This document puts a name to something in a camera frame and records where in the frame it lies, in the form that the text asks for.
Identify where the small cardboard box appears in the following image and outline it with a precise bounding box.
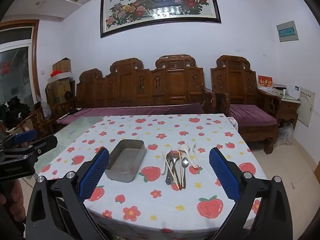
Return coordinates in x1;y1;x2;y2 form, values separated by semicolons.
52;58;71;73

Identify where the small white plastic spoon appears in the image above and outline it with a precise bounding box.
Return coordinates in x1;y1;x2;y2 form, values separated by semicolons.
161;149;173;175

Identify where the black clothes pile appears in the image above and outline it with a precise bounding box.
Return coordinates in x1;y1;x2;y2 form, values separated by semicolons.
0;96;32;128

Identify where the flat white box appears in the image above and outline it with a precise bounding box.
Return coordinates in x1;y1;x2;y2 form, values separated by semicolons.
47;72;72;83

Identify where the wooden door frame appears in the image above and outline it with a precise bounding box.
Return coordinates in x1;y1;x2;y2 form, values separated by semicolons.
0;20;42;100

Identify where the strawberry print tablecloth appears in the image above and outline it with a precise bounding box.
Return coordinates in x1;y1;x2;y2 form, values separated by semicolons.
37;114;269;240

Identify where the white plastic fork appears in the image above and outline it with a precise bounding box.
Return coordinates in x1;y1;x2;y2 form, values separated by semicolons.
192;143;202;168

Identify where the dark brown chopstick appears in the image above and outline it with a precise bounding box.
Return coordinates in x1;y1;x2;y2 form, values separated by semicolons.
178;151;184;190

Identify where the person's left hand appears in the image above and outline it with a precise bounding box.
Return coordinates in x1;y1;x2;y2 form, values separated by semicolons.
0;180;24;207

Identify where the dark metal spoon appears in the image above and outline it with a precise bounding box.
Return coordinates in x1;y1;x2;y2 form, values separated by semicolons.
165;154;175;185

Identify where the white soup spoon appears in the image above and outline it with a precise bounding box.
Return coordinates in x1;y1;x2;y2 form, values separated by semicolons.
178;144;202;169

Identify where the bamboo chopstick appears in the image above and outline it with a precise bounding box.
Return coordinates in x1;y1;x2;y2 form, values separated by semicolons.
164;150;180;190
166;155;181;190

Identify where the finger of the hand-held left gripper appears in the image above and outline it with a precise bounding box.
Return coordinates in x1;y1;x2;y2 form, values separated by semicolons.
0;129;38;147
4;134;58;157

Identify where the white box with blue label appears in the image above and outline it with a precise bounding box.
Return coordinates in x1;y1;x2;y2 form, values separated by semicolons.
287;84;300;99

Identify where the grey plastic bag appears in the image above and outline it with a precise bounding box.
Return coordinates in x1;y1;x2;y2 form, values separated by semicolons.
40;101;54;120

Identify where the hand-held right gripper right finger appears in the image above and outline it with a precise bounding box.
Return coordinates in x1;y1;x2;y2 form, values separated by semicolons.
209;147;293;240

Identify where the metal fork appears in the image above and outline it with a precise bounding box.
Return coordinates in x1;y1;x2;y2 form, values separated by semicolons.
171;151;181;185

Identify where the framed peacock flower painting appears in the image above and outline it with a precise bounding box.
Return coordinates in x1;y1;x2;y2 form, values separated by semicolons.
100;0;222;38

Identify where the purple armchair cushion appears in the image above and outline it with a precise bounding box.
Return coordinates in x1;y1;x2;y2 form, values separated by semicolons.
229;104;277;127

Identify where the red paper decoration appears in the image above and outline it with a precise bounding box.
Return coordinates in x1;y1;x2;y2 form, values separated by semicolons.
0;61;12;75

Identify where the carved wooden armchair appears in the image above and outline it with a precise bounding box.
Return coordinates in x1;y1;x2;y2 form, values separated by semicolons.
210;55;282;155

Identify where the shiny metal spoon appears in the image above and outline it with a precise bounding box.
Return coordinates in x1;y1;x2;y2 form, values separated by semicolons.
181;157;190;189

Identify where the person's left forearm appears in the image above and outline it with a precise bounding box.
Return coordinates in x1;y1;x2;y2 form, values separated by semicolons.
0;204;27;240

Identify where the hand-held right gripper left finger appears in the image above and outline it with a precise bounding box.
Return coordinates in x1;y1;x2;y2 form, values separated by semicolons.
26;147;110;240

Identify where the wooden side table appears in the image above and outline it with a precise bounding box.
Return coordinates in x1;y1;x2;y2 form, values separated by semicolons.
260;87;300;130

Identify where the grey electrical wall box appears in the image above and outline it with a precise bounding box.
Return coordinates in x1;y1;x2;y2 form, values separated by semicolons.
276;21;299;42

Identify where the clear plastic bag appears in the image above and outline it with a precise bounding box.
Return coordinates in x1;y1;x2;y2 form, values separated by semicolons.
275;122;294;145

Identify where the wooden lattice chair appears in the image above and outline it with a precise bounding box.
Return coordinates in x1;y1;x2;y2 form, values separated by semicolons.
15;102;57;140

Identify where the carved wooden sofa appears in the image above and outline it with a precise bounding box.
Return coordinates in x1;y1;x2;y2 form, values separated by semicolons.
54;54;217;130

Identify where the purple sofa cushion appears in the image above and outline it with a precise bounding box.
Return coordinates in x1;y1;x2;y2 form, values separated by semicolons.
56;102;205;124

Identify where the rectangular metal tin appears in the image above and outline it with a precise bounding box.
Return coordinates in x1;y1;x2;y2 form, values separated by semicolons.
105;139;146;182

